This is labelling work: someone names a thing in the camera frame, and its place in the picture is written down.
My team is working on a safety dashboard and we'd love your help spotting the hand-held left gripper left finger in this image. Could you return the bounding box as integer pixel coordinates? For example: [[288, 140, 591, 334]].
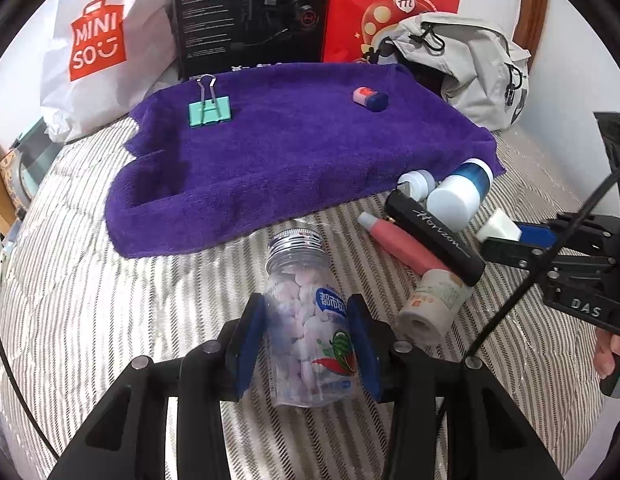
[[48, 293, 269, 480]]

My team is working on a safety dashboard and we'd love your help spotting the blue and white bottle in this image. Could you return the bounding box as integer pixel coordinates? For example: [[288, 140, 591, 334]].
[[426, 158, 495, 233]]

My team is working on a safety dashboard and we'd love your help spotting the red paper bag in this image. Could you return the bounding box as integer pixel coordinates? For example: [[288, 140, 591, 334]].
[[321, 0, 465, 64]]

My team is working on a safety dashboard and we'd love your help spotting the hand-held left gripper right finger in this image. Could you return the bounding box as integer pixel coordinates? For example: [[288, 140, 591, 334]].
[[347, 293, 567, 480]]

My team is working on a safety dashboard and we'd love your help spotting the white plug adapter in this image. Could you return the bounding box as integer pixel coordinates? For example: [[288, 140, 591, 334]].
[[397, 169, 437, 201]]

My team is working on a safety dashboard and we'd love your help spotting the long black box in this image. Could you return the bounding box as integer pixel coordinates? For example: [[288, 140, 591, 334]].
[[385, 190, 486, 287]]

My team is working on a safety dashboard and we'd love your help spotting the pink pen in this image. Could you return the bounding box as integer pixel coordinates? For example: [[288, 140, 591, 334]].
[[358, 212, 453, 276]]

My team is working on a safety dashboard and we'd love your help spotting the white shopping bag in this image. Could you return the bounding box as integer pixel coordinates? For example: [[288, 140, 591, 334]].
[[37, 0, 183, 144]]

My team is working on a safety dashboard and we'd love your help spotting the purple towel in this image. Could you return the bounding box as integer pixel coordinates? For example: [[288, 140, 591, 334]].
[[104, 62, 506, 259]]

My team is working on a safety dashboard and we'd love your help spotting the black cable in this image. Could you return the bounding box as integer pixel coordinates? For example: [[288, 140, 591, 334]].
[[0, 302, 61, 458], [466, 166, 620, 361]]

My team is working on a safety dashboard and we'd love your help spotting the white eraser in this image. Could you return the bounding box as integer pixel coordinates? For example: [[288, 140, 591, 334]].
[[476, 209, 522, 242]]

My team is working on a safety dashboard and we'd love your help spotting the person's right hand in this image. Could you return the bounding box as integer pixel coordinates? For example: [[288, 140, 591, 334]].
[[593, 332, 620, 381]]

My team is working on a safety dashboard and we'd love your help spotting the grey backpack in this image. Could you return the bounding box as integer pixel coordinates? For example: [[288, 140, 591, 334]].
[[375, 12, 532, 134]]

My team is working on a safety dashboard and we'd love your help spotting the wooden headboard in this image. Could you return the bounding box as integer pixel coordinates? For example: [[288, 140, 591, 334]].
[[510, 0, 550, 59]]

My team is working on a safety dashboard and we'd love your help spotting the small cream paper roll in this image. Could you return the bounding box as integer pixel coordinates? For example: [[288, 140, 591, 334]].
[[396, 267, 471, 346]]

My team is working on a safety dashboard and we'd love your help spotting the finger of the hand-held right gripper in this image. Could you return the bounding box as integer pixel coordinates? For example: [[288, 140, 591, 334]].
[[481, 237, 617, 275], [517, 214, 620, 250]]

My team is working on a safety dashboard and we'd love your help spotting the teal binder clip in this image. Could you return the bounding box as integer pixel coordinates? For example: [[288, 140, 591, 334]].
[[188, 74, 234, 127]]

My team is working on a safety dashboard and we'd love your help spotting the striped bedsheet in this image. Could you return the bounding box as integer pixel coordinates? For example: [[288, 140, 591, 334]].
[[0, 110, 620, 480]]

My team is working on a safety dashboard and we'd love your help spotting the black headphone box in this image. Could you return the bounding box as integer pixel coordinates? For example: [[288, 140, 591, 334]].
[[172, 0, 335, 81]]

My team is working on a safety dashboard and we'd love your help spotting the wooden furniture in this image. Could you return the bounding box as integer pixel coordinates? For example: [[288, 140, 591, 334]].
[[0, 136, 21, 235]]

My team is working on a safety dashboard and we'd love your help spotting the teal container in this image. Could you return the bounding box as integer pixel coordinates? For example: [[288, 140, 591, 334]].
[[14, 119, 61, 211]]

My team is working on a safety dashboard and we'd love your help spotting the clear candy bottle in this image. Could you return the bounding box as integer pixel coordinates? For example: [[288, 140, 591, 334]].
[[266, 227, 363, 408]]

